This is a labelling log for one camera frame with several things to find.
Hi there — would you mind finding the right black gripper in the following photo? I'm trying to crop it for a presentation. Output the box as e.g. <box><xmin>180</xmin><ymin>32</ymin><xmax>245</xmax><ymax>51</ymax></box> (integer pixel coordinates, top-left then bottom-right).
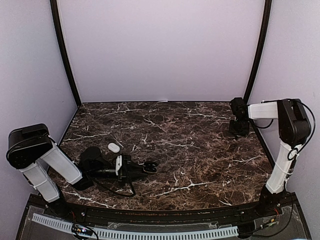
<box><xmin>229</xmin><ymin>118</ymin><xmax>251</xmax><ymax>137</ymax></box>

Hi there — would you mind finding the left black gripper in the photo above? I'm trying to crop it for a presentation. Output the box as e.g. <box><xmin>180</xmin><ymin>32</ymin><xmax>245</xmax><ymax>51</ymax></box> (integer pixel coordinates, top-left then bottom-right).
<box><xmin>89</xmin><ymin>161</ymin><xmax>148</xmax><ymax>188</ymax></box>

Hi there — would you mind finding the black small charging case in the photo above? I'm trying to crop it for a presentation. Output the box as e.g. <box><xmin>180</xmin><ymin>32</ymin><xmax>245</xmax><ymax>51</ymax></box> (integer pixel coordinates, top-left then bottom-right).
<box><xmin>143</xmin><ymin>161</ymin><xmax>158</xmax><ymax>174</ymax></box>

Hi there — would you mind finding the white earbud charging case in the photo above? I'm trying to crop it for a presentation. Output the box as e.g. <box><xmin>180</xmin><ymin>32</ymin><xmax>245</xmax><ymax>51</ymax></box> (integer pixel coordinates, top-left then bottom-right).
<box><xmin>107</xmin><ymin>142</ymin><xmax>121</xmax><ymax>153</ymax></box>

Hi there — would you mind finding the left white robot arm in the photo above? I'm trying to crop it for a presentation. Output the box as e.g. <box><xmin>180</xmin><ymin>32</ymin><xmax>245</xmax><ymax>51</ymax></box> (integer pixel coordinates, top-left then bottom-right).
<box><xmin>6</xmin><ymin>123</ymin><xmax>148</xmax><ymax>218</ymax></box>

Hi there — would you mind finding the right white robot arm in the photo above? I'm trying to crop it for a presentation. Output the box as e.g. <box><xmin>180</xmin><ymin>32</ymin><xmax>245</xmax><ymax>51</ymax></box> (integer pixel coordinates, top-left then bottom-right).
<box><xmin>229</xmin><ymin>97</ymin><xmax>316</xmax><ymax>195</ymax></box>

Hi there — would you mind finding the green circuit board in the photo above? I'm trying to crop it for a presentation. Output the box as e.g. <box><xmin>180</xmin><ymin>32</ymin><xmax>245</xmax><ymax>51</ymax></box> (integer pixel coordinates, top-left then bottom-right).
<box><xmin>71</xmin><ymin>224</ymin><xmax>93</xmax><ymax>236</ymax></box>

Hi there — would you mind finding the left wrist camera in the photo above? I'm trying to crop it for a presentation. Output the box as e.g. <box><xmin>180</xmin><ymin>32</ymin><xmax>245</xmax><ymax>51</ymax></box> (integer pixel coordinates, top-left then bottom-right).
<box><xmin>115</xmin><ymin>154</ymin><xmax>132</xmax><ymax>177</ymax></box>

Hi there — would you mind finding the black front rail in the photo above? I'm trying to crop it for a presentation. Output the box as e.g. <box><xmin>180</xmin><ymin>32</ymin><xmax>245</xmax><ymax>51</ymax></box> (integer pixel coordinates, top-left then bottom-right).
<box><xmin>67</xmin><ymin>202</ymin><xmax>261</xmax><ymax>226</ymax></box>

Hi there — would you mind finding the grey slotted cable duct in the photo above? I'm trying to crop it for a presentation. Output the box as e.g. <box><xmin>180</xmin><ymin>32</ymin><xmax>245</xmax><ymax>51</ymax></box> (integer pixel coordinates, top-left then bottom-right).
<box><xmin>31</xmin><ymin>213</ymin><xmax>239</xmax><ymax>240</ymax></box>

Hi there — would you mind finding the right black frame post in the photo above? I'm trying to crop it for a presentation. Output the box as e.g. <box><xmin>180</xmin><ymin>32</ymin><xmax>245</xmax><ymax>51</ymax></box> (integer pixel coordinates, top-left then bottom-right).
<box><xmin>243</xmin><ymin>0</ymin><xmax>273</xmax><ymax>104</ymax></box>

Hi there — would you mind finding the black frame post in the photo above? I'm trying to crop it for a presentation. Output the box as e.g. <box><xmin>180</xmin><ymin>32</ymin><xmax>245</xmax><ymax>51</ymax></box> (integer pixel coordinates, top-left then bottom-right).
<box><xmin>243</xmin><ymin>0</ymin><xmax>273</xmax><ymax>104</ymax></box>
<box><xmin>49</xmin><ymin>0</ymin><xmax>82</xmax><ymax>108</ymax></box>

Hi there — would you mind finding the left black frame post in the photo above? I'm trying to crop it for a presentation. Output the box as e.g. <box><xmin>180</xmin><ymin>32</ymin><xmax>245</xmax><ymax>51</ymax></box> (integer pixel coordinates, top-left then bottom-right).
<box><xmin>49</xmin><ymin>0</ymin><xmax>82</xmax><ymax>108</ymax></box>

